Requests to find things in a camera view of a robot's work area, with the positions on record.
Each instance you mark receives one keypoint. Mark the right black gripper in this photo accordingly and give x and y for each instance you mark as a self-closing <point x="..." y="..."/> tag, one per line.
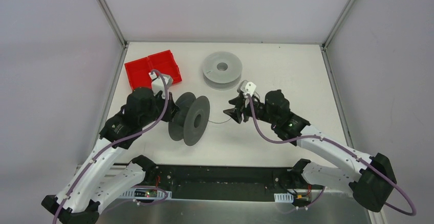
<point x="246" y="107"/>

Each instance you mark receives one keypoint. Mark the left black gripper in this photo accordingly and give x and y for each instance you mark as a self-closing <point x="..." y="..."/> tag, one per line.
<point x="170" y="108"/>

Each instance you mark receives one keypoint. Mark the dark grey spool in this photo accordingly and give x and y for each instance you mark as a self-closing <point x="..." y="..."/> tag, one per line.
<point x="190" y="121"/>

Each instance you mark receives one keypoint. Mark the white perforated spool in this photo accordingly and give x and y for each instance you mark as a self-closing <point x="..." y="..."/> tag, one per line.
<point x="222" y="70"/>

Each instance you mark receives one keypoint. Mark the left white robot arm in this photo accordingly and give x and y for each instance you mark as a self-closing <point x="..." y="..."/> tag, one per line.
<point x="86" y="197"/>

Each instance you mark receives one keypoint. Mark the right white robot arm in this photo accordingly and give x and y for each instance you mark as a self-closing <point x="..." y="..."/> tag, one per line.
<point x="368" y="178"/>

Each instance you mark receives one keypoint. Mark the red plastic bin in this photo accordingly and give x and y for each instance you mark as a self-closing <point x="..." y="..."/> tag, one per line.
<point x="138" y="70"/>

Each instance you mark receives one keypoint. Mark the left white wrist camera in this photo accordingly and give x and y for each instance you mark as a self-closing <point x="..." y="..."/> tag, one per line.
<point x="160" y="83"/>

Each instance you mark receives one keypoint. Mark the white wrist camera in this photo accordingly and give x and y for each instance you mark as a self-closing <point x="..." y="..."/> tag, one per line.
<point x="246" y="88"/>
<point x="160" y="83"/>

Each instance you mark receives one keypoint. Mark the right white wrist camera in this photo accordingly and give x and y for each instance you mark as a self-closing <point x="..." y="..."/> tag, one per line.
<point x="246" y="88"/>

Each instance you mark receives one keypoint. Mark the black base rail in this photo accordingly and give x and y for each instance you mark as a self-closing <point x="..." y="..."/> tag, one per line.
<point x="223" y="183"/>

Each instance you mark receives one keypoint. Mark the left white cable duct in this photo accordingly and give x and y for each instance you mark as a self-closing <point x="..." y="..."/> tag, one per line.
<point x="145" y="194"/>

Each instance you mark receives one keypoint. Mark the white cable duct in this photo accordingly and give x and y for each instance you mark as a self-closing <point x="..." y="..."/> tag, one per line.
<point x="145" y="194"/>
<point x="283" y="198"/>

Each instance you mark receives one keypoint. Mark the right white cable duct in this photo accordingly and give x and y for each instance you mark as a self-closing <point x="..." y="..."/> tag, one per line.
<point x="283" y="198"/>

